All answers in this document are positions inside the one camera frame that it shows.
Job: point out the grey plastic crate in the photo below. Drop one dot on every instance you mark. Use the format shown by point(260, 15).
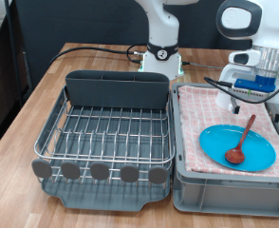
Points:
point(228, 196)

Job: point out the blue mounted wrist camera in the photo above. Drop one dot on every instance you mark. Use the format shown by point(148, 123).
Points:
point(253, 85)

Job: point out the pink checked cloth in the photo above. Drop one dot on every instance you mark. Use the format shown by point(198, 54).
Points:
point(202, 110)

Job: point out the dark grey cutlery holder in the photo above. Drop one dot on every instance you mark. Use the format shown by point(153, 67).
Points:
point(114, 91)

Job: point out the blue plate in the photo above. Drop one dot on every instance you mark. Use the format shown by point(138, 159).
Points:
point(218, 142)

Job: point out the dark metal frame pole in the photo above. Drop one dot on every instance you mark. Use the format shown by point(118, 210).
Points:
point(14, 57)

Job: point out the grey dish drying rack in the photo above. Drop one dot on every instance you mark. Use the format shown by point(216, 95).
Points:
point(114, 199)

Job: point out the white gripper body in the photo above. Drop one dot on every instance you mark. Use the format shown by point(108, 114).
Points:
point(237, 71)

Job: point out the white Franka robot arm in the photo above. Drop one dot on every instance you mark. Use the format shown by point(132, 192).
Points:
point(163, 28)

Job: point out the brown wooden spoon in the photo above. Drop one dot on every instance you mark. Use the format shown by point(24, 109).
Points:
point(235, 155)

